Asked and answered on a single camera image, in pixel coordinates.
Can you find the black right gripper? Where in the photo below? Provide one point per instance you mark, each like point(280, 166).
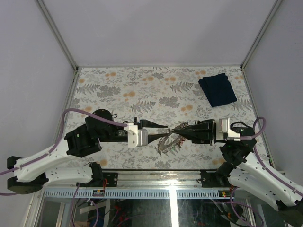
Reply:
point(205, 131)

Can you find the metal base rail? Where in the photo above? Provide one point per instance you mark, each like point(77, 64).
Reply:
point(163, 179)

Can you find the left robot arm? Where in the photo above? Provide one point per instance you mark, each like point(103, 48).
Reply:
point(32, 173)

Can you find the white slotted cable duct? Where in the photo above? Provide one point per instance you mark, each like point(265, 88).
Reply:
point(134, 194)

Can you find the dark blue folded cloth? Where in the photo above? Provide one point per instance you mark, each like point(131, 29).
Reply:
point(218, 90)

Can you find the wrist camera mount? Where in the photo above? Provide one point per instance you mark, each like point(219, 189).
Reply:
point(224, 131)
point(136, 137)

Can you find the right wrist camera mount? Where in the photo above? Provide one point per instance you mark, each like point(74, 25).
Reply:
point(224, 131)

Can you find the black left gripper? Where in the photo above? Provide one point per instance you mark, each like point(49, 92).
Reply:
point(146, 123)

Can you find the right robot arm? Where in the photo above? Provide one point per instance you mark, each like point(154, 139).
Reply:
point(244, 168)

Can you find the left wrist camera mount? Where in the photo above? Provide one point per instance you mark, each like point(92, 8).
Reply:
point(136, 137)

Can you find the large metal keyring disc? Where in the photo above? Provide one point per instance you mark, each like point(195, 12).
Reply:
point(167, 144)

